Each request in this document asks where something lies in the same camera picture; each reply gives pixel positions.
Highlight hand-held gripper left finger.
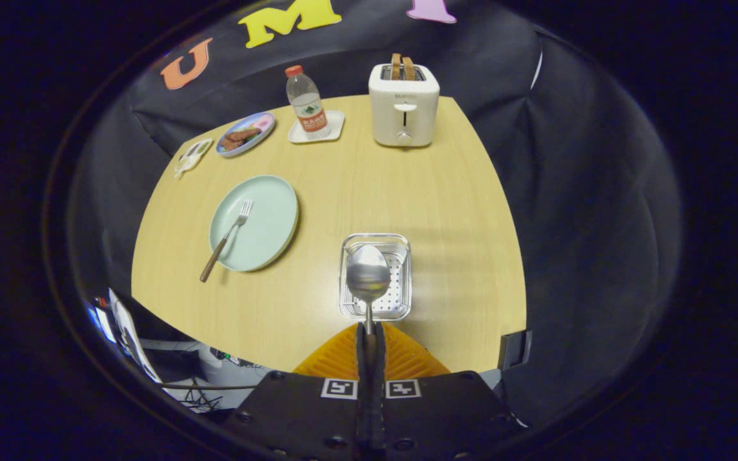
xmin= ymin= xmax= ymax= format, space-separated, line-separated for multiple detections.
xmin=222 ymin=322 xmax=371 ymax=461

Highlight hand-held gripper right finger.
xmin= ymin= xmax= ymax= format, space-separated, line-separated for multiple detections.
xmin=370 ymin=322 xmax=527 ymax=461

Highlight metal spoon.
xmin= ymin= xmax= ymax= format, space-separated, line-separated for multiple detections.
xmin=346 ymin=244 xmax=392 ymax=340

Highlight fork with wooden handle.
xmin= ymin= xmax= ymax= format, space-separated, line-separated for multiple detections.
xmin=199 ymin=199 xmax=254 ymax=283

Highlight perforated metal basket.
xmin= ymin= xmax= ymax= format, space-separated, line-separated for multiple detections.
xmin=338 ymin=233 xmax=413 ymax=321

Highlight pale green plate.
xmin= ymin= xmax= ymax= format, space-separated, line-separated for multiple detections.
xmin=209 ymin=175 xmax=299 ymax=273

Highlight white paper sheets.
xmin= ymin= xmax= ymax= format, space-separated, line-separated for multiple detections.
xmin=108 ymin=288 xmax=165 ymax=385

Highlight black backdrop cloth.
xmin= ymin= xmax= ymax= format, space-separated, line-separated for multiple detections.
xmin=65 ymin=0 xmax=684 ymax=430

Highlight white square coaster tray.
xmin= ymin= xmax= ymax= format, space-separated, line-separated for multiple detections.
xmin=288 ymin=109 xmax=346 ymax=144

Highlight white toaster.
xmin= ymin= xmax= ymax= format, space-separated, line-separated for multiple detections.
xmin=368 ymin=63 xmax=441 ymax=148

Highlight brown food pieces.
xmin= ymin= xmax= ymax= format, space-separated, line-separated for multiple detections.
xmin=220 ymin=127 xmax=262 ymax=152

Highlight colourful printed plate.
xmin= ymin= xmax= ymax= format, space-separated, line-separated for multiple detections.
xmin=215 ymin=112 xmax=277 ymax=158

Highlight small white shaped dish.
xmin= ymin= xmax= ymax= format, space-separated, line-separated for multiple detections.
xmin=174 ymin=138 xmax=214 ymax=179

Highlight clear water bottle red cap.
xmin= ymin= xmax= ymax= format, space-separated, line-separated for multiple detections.
xmin=284 ymin=65 xmax=331 ymax=140

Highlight black bracket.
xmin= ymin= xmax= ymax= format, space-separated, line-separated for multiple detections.
xmin=497 ymin=329 xmax=533 ymax=372

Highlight black cable bundle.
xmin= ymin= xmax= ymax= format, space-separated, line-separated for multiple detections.
xmin=164 ymin=378 xmax=261 ymax=412

